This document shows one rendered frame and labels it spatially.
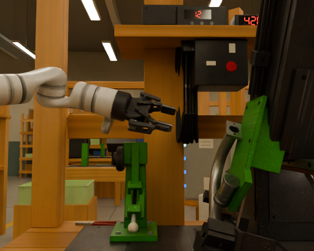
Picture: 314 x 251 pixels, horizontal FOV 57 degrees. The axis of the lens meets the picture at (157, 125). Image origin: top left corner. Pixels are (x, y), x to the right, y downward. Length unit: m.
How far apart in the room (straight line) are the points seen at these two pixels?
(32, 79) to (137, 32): 0.38
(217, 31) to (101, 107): 0.46
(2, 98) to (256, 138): 0.56
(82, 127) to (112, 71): 9.98
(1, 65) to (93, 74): 3.43
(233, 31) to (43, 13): 0.66
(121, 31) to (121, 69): 10.11
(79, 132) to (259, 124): 0.69
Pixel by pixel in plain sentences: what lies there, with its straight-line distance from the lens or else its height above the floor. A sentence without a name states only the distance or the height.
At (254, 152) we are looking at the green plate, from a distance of 0.69.
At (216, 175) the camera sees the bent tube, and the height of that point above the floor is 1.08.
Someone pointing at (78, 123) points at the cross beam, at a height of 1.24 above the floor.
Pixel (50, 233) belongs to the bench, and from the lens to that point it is 1.04.
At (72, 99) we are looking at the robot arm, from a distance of 0.75.
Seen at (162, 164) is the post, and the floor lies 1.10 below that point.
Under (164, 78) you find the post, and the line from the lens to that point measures 1.04.
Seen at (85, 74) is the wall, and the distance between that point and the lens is 11.22.
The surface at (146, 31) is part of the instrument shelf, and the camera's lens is 0.96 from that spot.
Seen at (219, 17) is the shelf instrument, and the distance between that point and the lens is 1.03.
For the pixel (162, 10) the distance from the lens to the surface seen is 1.04.
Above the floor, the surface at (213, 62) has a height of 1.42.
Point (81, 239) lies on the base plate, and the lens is 0.89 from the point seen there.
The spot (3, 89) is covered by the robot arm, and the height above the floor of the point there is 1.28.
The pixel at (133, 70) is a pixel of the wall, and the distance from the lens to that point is 11.02.
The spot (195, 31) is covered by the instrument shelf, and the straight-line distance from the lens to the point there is 0.97.
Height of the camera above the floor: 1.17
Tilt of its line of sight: 4 degrees up
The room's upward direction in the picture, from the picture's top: straight up
